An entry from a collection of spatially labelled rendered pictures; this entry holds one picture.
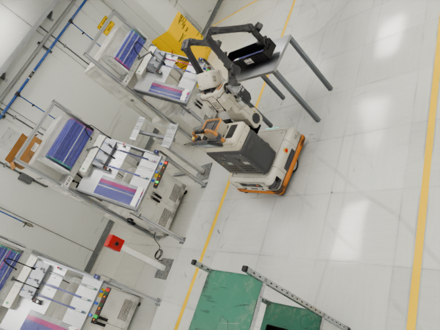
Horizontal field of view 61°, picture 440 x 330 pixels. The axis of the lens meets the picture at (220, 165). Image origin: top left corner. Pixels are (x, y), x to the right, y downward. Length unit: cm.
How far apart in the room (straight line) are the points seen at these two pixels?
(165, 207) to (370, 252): 256
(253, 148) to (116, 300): 223
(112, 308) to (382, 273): 276
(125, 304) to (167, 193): 135
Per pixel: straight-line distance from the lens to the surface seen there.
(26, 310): 413
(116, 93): 513
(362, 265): 293
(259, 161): 338
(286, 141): 362
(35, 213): 569
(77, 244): 590
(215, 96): 335
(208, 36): 327
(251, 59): 370
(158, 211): 456
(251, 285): 211
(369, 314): 280
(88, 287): 396
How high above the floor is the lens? 246
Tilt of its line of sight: 32 degrees down
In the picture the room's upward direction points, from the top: 52 degrees counter-clockwise
